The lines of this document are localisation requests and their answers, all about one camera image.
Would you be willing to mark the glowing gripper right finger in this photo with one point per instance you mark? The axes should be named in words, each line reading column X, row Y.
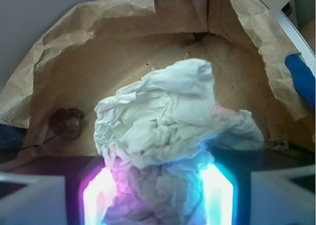
column 226, row 187

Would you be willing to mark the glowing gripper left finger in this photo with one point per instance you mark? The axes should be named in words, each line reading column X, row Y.
column 90, row 191

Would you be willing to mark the white paper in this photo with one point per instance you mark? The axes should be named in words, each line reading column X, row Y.
column 155, row 136

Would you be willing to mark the brown dirt clump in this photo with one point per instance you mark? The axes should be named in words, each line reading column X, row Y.
column 66, row 123

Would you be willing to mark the brown paper bag tray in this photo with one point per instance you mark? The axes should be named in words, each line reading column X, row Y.
column 98, row 47

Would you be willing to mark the blue tape piece right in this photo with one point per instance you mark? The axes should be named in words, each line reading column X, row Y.
column 303, row 79

